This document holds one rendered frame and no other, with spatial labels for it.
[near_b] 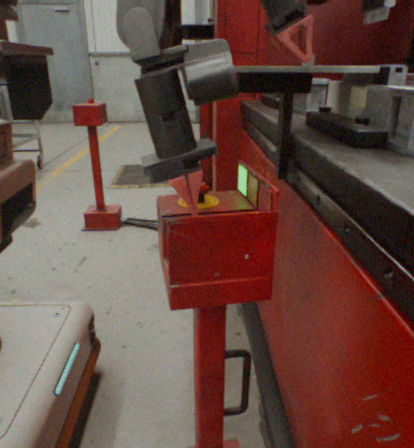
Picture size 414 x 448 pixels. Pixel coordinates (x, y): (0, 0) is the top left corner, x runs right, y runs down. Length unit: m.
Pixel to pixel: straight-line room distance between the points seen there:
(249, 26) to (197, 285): 1.28
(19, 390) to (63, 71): 7.51
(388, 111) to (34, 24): 7.99
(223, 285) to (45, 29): 7.97
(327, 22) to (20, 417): 1.64
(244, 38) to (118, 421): 1.44
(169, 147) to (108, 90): 7.61
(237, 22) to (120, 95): 6.50
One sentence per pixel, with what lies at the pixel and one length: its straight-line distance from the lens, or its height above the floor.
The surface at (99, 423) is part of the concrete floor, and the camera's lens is 1.34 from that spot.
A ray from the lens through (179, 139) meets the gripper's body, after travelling 0.51.
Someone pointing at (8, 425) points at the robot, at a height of 0.28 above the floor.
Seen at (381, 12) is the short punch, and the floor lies 1.09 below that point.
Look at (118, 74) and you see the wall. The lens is 8.06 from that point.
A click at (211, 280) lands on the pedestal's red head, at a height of 0.71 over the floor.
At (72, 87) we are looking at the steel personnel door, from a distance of 8.25.
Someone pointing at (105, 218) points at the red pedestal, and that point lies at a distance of 2.61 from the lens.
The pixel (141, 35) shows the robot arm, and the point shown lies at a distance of 0.50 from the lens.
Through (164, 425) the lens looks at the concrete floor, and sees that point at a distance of 1.30.
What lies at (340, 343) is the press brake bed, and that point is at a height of 0.64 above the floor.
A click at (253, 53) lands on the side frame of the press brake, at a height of 1.05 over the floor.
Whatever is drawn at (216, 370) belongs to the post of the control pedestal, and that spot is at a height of 0.46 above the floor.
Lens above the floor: 1.00
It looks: 23 degrees down
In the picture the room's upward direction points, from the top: straight up
